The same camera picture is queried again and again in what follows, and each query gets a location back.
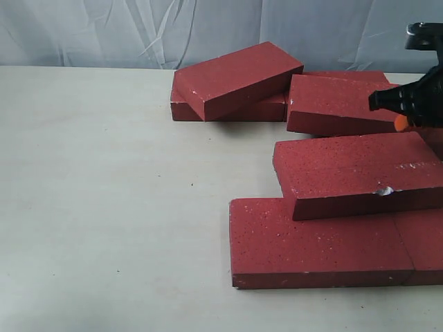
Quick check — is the chipped red brick white spot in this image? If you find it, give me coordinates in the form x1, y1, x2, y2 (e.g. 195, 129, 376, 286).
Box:
273, 132, 442, 221

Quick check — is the grey fabric backdrop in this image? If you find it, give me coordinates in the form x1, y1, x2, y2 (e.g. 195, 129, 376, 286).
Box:
1, 1, 442, 73

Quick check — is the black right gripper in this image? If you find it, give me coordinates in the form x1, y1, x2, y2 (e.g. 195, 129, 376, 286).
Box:
368, 65, 442, 131

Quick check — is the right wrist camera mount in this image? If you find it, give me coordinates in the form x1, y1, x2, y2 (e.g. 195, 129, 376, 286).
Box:
405, 22, 443, 51

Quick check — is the right edge red brick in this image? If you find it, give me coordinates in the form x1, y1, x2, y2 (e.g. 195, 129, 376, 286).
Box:
419, 128, 443, 160

